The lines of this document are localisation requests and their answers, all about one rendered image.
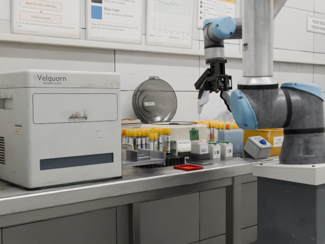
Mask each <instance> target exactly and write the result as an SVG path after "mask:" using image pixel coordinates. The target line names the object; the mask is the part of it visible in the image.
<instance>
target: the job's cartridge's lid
mask: <svg viewBox="0 0 325 244"><path fill-rule="evenodd" d="M196 140H199V132H198V130H196V129H195V128H192V130H190V141H196Z"/></svg>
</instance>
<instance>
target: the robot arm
mask: <svg viewBox="0 0 325 244"><path fill-rule="evenodd" d="M286 2H287V0H242V18H232V17H230V16H228V15H223V16H220V17H218V18H208V19H205V20H204V21H203V36H204V55H205V60H206V65H210V68H207V69H206V70H205V71H204V73H203V74H202V75H201V76H200V78H199V79H198V80H197V81H196V82H195V84H194V86H195V89H196V90H199V93H198V114H200V113H201V111H202V108H203V105H204V104H206V103H207V102H208V101H209V96H208V95H209V94H210V93H212V92H215V93H219V91H221V93H220V98H221V99H222V100H223V101H224V103H225V105H226V106H227V109H228V110H229V111H230V112H231V113H232V115H233V118H234V121H235V123H236V124H237V126H238V127H239V128H241V129H243V130H257V129H272V128H283V142H282V146H281V153H280V154H279V163H280V164H285V165H312V164H325V123H324V107H323V102H324V99H323V95H322V89H321V87H320V86H318V85H316V84H312V83H303V82H287V83H282V84H281V86H280V88H279V82H278V81H277V80H276V79H275V78H274V77H273V29H274V25H273V20H274V19H275V17H276V16H277V15H278V13H279V12H280V10H281V9H282V7H283V6H284V4H285V3H286ZM233 39H242V79H241V80H240V81H239V82H238V83H237V89H235V90H233V91H232V92H231V95H229V93H228V91H229V90H232V76H229V75H226V74H225V63H227V60H224V59H225V55H224V40H233ZM229 80H231V87H230V85H229Z"/></svg>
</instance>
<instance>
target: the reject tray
mask: <svg viewBox="0 0 325 244"><path fill-rule="evenodd" d="M174 169H179V170H185V171H191V170H198V169H203V166H196V165H190V164H187V165H180V166H174Z"/></svg>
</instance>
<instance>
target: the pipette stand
mask: <svg viewBox="0 0 325 244"><path fill-rule="evenodd" d="M222 140H225V141H231V144H232V145H233V156H243V130H237V129H236V130H225V131H224V130H219V131H218V141H222Z"/></svg>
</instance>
